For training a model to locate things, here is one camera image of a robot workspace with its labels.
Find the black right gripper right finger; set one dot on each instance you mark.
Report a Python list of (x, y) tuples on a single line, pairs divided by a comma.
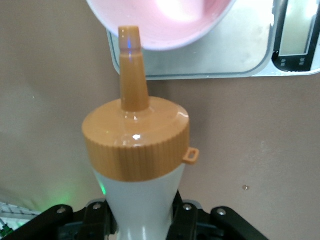
[(190, 220)]

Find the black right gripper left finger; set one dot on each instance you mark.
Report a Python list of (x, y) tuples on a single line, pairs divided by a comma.
[(95, 220)]

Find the sauce bottle with orange cap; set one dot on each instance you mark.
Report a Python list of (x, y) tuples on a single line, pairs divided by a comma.
[(135, 140)]

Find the pink plastic cup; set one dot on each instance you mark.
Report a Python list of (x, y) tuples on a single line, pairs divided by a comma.
[(170, 20)]

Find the brown table cover sheet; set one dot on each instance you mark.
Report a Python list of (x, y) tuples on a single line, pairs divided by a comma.
[(250, 137)]

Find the silver digital kitchen scale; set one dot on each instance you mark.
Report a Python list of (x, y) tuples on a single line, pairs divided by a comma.
[(237, 50)]

